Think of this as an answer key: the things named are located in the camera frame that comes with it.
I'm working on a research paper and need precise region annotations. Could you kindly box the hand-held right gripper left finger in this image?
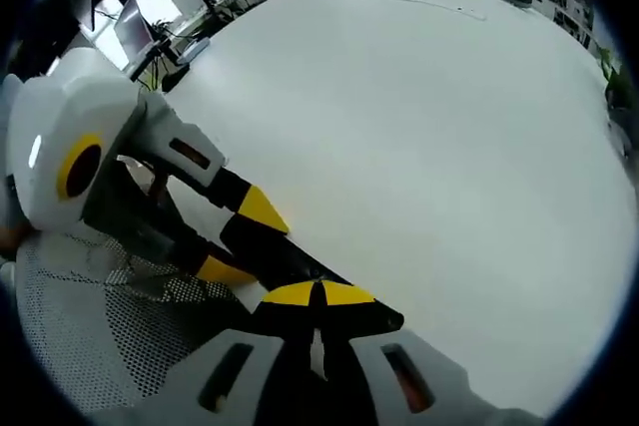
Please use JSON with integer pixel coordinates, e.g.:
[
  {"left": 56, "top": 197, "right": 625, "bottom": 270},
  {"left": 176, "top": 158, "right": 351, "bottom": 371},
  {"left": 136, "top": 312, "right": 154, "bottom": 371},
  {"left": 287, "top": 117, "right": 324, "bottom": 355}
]
[{"left": 94, "top": 280, "right": 330, "bottom": 426}]

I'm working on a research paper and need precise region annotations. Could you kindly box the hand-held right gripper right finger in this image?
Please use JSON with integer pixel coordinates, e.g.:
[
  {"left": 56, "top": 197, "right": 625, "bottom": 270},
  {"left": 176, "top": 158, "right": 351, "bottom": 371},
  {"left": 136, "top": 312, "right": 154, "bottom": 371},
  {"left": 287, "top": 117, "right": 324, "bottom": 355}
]
[{"left": 319, "top": 280, "right": 545, "bottom": 426}]

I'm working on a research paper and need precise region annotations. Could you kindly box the white power strip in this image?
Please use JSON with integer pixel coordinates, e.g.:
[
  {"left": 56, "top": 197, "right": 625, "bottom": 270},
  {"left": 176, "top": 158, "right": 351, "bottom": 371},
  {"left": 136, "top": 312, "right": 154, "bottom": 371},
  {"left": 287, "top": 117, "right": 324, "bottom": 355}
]
[{"left": 176, "top": 35, "right": 212, "bottom": 67}]

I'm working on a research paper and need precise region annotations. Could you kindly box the grey mesh chair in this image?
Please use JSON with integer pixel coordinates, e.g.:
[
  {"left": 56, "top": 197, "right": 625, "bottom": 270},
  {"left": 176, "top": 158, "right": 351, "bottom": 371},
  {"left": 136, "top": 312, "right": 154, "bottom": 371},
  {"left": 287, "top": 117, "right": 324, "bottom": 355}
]
[{"left": 8, "top": 229, "right": 257, "bottom": 403}]

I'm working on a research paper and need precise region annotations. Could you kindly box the computer monitor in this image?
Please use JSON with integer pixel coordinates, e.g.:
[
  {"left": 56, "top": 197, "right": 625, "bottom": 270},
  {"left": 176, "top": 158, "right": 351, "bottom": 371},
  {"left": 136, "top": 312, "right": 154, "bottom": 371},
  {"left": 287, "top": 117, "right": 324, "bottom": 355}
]
[{"left": 112, "top": 0, "right": 158, "bottom": 69}]

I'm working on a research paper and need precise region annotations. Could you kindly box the green plant in white pot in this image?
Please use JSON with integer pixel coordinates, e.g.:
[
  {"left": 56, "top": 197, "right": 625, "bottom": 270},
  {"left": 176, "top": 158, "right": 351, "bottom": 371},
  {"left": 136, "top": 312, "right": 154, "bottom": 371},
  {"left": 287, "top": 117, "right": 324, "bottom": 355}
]
[{"left": 596, "top": 45, "right": 636, "bottom": 111}]

